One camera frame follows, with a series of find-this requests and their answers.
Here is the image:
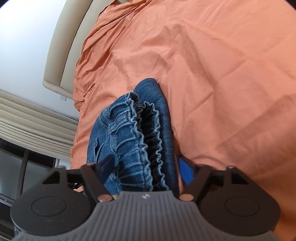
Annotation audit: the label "blue denim jeans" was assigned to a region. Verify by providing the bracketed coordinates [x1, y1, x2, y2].
[87, 78, 179, 196]

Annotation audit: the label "beige curtain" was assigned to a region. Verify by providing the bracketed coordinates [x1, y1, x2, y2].
[1, 91, 78, 162]

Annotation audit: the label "orange duvet cover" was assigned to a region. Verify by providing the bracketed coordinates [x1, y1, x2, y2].
[70, 1, 295, 240]

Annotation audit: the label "beige upholstered headboard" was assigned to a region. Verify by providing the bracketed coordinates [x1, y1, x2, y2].
[43, 0, 113, 98]

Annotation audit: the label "dark window frame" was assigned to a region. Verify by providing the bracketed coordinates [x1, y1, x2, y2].
[1, 139, 57, 240]

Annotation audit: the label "white wall socket plate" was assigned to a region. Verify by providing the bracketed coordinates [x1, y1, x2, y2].
[60, 95, 67, 101]

